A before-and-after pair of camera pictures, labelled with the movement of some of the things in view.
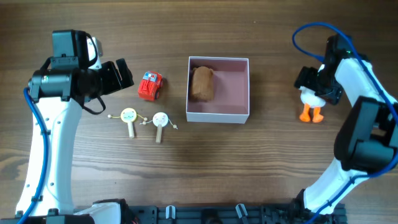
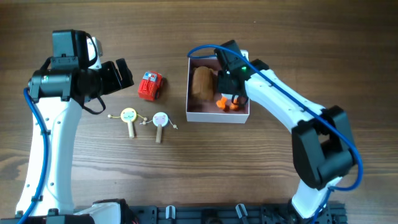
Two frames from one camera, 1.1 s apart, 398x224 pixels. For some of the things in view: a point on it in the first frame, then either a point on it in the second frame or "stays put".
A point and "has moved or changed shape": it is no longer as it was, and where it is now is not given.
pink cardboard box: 231,102 stays put
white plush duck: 313,104 has moved or changed shape
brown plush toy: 203,86 stays put
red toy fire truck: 150,86 stays put
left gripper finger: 125,73 stays put
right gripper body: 306,78 to 226,88
